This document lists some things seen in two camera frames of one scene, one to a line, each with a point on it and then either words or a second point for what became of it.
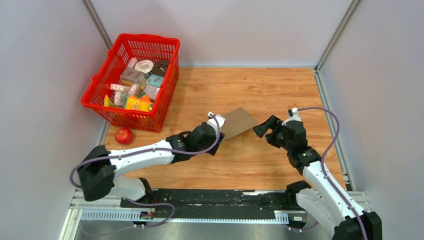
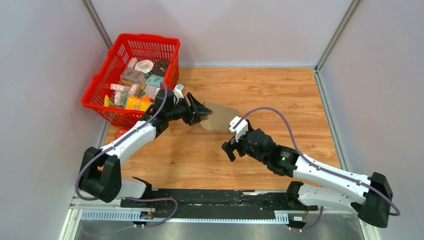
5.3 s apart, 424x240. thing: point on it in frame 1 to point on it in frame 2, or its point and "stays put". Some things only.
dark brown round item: x=160 y=67 stays put
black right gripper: x=274 y=123 to x=229 y=148
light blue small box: x=155 y=80 stays put
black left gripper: x=214 y=151 to x=192 y=118
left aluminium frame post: x=91 y=11 stays put
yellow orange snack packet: x=137 y=103 stays put
